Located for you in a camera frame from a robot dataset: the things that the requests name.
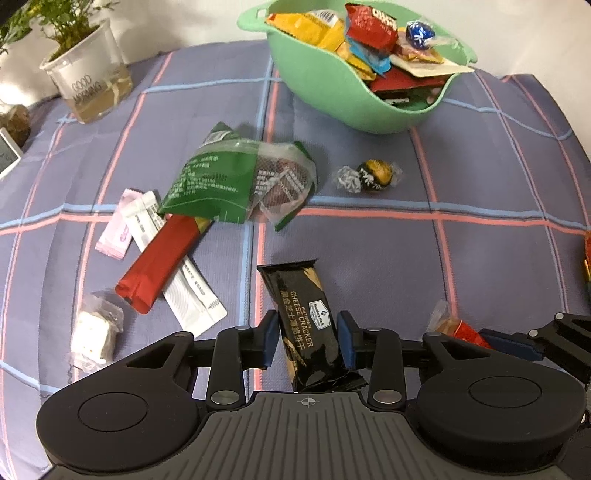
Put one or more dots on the yellow snack packet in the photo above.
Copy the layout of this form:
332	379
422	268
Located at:
300	25
356	62

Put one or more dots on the black gold chocolate ball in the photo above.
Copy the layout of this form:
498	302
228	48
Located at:
376	175

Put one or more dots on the green plastic bowl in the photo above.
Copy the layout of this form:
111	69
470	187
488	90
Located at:
323	92

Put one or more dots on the yellow packet with pink circle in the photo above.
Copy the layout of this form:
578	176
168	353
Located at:
418	54

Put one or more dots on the plaid blanket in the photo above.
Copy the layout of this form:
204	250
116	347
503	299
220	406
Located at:
415	258

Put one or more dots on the red white snack packet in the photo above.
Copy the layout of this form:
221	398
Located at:
369	25

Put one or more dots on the green snack packet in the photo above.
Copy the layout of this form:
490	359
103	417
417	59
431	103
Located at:
217	180

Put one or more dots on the white cube snack packet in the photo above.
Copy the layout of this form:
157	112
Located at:
94	334

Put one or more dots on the long white sachet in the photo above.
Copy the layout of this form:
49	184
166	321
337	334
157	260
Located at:
194	300

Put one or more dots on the small red clear-edged packet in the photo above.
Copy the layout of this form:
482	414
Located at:
464	334

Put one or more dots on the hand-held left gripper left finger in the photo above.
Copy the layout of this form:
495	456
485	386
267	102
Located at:
270	341

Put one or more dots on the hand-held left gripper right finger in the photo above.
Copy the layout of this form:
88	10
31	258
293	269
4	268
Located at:
346	341

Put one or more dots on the white translucent plant pot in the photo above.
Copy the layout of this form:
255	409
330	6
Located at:
87	87

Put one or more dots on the light blue snack packet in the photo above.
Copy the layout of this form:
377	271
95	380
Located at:
377	62

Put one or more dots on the pink white sachet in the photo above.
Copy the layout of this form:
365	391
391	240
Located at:
117	230

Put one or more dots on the black cracker packet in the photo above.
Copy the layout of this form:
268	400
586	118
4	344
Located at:
302	318

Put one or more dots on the white digital thermometer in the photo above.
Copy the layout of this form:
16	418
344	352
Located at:
7	154

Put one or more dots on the long plain red packet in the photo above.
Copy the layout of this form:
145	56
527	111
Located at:
157	267

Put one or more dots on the blue foil chocolate ball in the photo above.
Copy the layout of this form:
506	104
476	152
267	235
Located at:
418	34

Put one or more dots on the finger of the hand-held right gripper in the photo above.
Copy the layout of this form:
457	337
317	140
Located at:
519	348
563	325

